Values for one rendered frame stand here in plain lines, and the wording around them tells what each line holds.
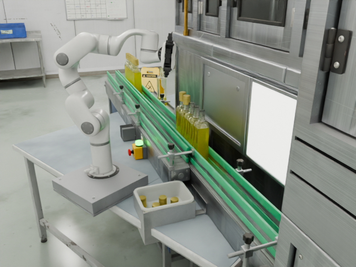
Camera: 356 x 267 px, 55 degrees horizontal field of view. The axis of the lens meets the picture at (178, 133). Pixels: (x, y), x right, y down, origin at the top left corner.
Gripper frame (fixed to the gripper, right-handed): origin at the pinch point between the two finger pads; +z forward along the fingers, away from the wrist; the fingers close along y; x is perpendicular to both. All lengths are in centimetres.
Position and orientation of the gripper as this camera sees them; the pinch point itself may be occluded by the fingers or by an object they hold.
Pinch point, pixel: (168, 56)
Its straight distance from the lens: 129.6
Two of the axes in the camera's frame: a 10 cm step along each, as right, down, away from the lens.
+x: -9.9, -0.8, -1.0
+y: -1.0, 9.6, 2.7
